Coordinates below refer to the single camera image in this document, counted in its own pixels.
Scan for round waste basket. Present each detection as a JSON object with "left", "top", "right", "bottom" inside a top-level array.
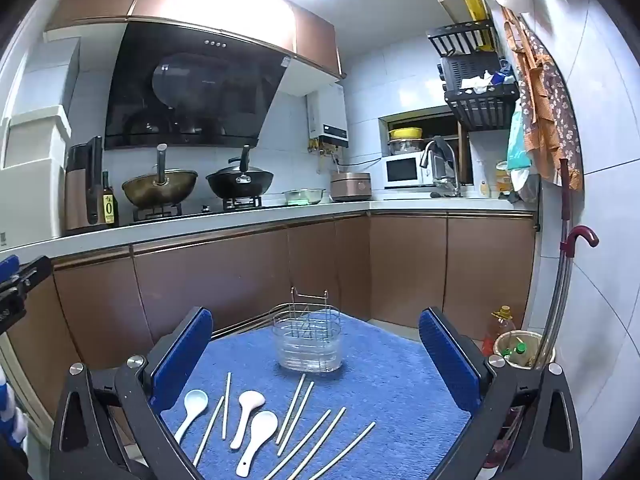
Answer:
[{"left": 493, "top": 330, "right": 543, "bottom": 371}]

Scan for blue towel mat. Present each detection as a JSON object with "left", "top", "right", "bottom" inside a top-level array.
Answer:
[{"left": 160, "top": 310, "right": 473, "bottom": 480}]

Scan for steel pot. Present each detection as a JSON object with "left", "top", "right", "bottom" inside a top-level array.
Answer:
[{"left": 389, "top": 139, "right": 426, "bottom": 157}]

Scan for dark oil bottle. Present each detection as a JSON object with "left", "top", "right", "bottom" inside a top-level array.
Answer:
[{"left": 100, "top": 170, "right": 120, "bottom": 226}]

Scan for white microwave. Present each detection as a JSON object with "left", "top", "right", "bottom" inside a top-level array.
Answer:
[{"left": 383, "top": 154, "right": 433, "bottom": 190}]

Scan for brown rice cooker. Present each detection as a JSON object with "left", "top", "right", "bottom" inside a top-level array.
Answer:
[{"left": 330, "top": 170, "right": 373, "bottom": 203}]

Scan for black range hood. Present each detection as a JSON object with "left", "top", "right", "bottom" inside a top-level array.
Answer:
[{"left": 103, "top": 21, "right": 296, "bottom": 151}]

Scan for white ceramic spoon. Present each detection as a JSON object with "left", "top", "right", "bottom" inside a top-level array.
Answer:
[
  {"left": 174, "top": 389, "right": 210, "bottom": 440},
  {"left": 230, "top": 391, "right": 267, "bottom": 450},
  {"left": 236, "top": 411, "right": 279, "bottom": 477}
]

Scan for black wall rack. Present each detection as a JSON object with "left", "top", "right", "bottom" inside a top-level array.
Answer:
[{"left": 426, "top": 20, "right": 521, "bottom": 131}]

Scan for white water heater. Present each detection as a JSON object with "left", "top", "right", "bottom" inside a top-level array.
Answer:
[{"left": 306, "top": 82, "right": 348, "bottom": 150}]

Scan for brass wok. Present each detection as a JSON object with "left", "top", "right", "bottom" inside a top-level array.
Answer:
[{"left": 121, "top": 144, "right": 199, "bottom": 208}]

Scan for large cooking oil bottle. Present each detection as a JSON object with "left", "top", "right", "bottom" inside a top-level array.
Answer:
[{"left": 482, "top": 306, "right": 516, "bottom": 356}]

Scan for yellow roll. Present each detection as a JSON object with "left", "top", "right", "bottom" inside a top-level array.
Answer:
[{"left": 461, "top": 0, "right": 493, "bottom": 51}]

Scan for white appliance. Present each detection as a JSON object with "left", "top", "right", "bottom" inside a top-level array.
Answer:
[{"left": 0, "top": 35, "right": 81, "bottom": 256}]

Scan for glass bowl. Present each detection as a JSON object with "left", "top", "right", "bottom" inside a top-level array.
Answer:
[{"left": 282, "top": 188, "right": 326, "bottom": 206}]

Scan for gas stove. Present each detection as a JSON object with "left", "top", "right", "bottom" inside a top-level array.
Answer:
[{"left": 131, "top": 195, "right": 263, "bottom": 225}]

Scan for clear drinking glass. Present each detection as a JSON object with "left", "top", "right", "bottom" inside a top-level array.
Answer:
[{"left": 272, "top": 287, "right": 346, "bottom": 373}]

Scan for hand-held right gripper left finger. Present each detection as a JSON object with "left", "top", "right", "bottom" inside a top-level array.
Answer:
[{"left": 49, "top": 306, "right": 215, "bottom": 480}]

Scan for white kitchen countertop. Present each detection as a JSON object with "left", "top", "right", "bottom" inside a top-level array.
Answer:
[{"left": 0, "top": 195, "right": 538, "bottom": 261}]

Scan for teal plastic bag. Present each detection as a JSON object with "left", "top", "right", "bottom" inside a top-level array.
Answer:
[{"left": 506, "top": 105, "right": 532, "bottom": 173}]

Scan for brown thermos kettle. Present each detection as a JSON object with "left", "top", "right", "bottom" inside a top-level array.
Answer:
[{"left": 65, "top": 136, "right": 103, "bottom": 233}]

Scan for umbrella with maroon handle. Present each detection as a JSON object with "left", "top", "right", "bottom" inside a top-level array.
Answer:
[{"left": 530, "top": 226, "right": 600, "bottom": 366}]

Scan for steel faucet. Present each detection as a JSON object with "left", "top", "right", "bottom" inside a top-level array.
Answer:
[{"left": 420, "top": 136, "right": 461, "bottom": 198}]

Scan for set of pale chopsticks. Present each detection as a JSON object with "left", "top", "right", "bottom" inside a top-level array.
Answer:
[{"left": 192, "top": 372, "right": 377, "bottom": 480}]

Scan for black frying pan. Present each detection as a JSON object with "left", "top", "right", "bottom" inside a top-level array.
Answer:
[{"left": 206, "top": 145, "right": 275, "bottom": 200}]

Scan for orange floral apron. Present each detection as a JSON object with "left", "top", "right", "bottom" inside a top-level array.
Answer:
[{"left": 502, "top": 7, "right": 585, "bottom": 191}]

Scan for brown base cabinets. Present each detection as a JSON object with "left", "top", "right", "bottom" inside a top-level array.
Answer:
[{"left": 0, "top": 210, "right": 538, "bottom": 411}]

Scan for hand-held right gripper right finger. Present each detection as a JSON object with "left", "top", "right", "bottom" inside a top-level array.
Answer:
[{"left": 418, "top": 307, "right": 585, "bottom": 480}]

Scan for striped blue white cloth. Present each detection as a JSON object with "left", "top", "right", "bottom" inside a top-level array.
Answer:
[{"left": 0, "top": 372, "right": 26, "bottom": 453}]

